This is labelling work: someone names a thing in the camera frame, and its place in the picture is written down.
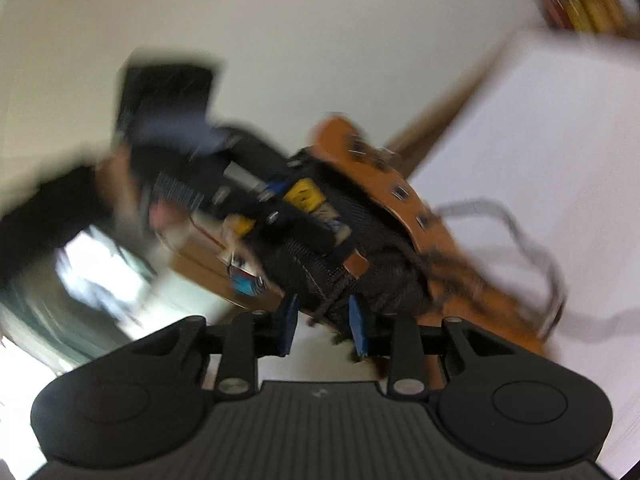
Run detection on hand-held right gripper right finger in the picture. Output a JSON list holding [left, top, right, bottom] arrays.
[[348, 294, 506, 397]]

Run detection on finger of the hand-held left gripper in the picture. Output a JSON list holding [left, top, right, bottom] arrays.
[[220, 195, 333, 256]]

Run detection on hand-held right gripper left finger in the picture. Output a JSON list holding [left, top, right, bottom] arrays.
[[135, 294, 300, 396]]

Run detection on tan leather boot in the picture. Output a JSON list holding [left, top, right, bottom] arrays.
[[225, 115, 551, 361]]

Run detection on dark brown shoelace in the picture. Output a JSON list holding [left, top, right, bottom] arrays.
[[430, 200, 566, 336]]

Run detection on person's left forearm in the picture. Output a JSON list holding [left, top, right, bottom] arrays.
[[0, 165, 116, 291]]

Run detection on person's left hand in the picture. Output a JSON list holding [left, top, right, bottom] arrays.
[[97, 155, 143, 221]]

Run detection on white wooden TV cabinet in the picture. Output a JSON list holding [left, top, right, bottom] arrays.
[[165, 240, 286, 311]]

